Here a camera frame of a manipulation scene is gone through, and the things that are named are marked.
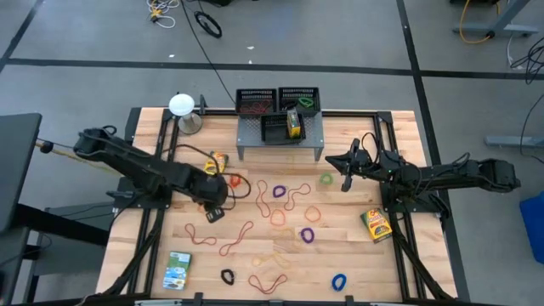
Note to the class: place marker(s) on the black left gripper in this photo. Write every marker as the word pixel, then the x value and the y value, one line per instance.
pixel 212 193

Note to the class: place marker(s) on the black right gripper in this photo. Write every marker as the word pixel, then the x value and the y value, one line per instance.
pixel 363 166

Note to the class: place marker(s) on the orange rubber band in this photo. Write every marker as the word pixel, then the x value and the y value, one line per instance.
pixel 200 209
pixel 307 214
pixel 271 217

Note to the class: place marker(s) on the orange coil wristband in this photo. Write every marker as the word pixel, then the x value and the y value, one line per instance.
pixel 235 182

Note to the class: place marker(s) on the green coil wristband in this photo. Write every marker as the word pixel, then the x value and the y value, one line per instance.
pixel 321 178
pixel 305 102

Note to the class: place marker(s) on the yellow crayon box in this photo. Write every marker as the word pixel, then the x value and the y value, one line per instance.
pixel 217 160
pixel 376 225

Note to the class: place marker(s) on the purple coil wristband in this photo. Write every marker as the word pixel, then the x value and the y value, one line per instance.
pixel 302 235
pixel 274 191

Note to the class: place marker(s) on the green cardboard box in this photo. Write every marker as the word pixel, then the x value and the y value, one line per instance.
pixel 293 123
pixel 177 270

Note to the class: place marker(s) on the black coil wristband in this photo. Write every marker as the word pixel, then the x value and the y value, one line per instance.
pixel 224 275
pixel 289 104

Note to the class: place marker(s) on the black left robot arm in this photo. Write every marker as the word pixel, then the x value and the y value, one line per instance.
pixel 140 166

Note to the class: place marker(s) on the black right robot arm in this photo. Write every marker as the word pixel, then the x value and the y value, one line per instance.
pixel 446 172

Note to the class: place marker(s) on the black side desk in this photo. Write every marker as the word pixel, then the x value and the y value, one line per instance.
pixel 17 161

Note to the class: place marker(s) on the grey perforated metal shelf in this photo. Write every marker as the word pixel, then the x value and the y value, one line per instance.
pixel 248 136

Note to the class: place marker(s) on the black mesh basket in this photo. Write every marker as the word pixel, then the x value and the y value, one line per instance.
pixel 243 94
pixel 270 132
pixel 284 92

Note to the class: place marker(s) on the white mushroom lamp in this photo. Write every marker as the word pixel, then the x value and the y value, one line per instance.
pixel 182 105

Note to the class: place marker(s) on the blue coil wristband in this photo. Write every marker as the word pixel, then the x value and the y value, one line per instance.
pixel 334 283

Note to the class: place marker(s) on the grey floor bar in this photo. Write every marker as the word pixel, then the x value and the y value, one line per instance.
pixel 518 142

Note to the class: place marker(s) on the blue bin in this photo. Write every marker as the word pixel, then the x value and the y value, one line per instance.
pixel 535 225

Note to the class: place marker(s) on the grey desk leg frame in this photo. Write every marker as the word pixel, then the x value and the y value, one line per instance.
pixel 514 30

